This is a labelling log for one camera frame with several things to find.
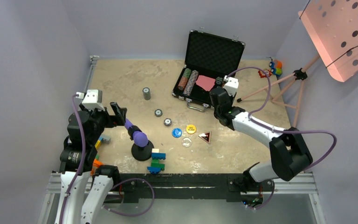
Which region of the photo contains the pink playing card deck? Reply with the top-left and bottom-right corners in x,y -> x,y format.
195,75 -> 215,91

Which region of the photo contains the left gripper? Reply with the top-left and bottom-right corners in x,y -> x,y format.
79,101 -> 125,144

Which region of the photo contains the colourful toy car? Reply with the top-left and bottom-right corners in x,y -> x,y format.
269,60 -> 282,76

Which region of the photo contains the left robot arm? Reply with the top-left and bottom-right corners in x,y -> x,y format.
55,102 -> 127,224

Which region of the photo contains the yellow big blind button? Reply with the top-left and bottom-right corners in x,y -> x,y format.
186,124 -> 196,134

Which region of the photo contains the ten value poker chip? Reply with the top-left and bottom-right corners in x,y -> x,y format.
164,118 -> 172,126

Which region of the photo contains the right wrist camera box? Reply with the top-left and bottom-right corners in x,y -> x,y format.
223,76 -> 239,97

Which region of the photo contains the red toy card pack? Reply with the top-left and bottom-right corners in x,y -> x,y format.
258,69 -> 273,78

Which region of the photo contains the blue dealer button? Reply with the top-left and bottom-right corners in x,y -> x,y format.
172,128 -> 183,138

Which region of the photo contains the black aluminium poker case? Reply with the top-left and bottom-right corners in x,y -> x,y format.
172,30 -> 246,112

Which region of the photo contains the tall grey chip stack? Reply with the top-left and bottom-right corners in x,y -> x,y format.
142,87 -> 151,100

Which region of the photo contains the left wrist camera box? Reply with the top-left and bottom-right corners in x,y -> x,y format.
76,89 -> 106,111

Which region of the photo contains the grey toy brick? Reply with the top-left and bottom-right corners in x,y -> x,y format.
99,134 -> 111,144

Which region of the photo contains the blue green toy brick stack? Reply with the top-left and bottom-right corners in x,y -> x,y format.
147,148 -> 166,174

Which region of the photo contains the clear plastic button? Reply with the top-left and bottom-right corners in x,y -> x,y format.
181,137 -> 192,147

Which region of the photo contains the purple handheld massager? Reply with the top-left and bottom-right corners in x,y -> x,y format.
124,119 -> 149,147

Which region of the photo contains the aluminium table frame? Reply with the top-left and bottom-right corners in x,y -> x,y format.
37,55 -> 326,224

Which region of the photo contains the fifty value poker chip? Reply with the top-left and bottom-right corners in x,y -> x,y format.
154,109 -> 163,117

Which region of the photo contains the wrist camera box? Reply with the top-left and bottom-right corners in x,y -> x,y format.
223,76 -> 239,97
76,89 -> 106,111

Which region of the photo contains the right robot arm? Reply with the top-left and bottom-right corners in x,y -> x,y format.
209,87 -> 313,192

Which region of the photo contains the triangular all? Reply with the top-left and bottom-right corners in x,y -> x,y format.
198,131 -> 212,144

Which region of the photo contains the dark green chip stack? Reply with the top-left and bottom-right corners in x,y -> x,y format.
215,77 -> 223,86

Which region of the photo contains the black base bar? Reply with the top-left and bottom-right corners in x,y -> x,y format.
112,174 -> 273,203

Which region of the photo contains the pink music stand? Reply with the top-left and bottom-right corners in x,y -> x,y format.
236,0 -> 358,128

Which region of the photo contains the green and red chip row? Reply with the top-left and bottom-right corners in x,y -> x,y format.
178,68 -> 192,91

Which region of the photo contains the orange toy piece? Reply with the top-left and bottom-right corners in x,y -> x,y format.
93,159 -> 103,169

